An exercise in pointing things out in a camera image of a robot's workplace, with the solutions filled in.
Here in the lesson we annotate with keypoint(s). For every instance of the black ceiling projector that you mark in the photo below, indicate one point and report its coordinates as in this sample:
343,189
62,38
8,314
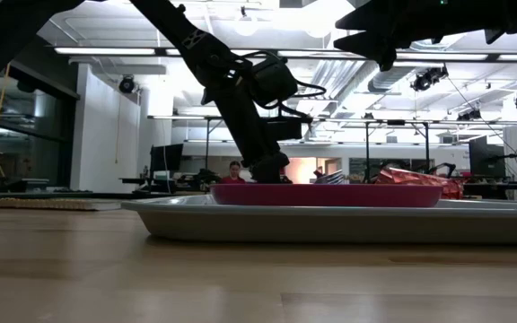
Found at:
426,78

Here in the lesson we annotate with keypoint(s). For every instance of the magenta plastic plate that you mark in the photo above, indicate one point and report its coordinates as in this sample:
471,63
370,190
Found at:
326,196

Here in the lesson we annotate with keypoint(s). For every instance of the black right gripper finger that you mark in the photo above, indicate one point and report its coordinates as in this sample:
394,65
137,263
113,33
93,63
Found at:
364,19
361,44

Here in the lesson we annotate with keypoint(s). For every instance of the black ceiling spotlight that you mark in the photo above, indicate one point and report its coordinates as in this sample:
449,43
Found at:
126,84

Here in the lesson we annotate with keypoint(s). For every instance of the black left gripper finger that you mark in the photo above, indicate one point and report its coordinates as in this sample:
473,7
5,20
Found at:
280,168
260,172

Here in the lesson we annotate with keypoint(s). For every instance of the red translucent plastic cup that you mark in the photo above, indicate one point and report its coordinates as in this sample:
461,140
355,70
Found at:
415,178

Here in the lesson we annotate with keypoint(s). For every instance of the black computer monitor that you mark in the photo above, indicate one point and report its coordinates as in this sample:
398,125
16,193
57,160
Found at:
166,157
485,157

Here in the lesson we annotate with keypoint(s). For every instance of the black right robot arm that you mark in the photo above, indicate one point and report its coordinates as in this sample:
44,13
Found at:
487,13

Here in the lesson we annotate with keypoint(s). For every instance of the grey plastic tray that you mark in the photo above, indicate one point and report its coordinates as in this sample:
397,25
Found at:
285,224

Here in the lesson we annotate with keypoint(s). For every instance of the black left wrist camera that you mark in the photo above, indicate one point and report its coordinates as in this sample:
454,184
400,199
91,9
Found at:
274,81

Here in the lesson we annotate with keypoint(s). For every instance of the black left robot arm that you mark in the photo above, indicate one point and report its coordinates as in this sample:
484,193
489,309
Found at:
195,40

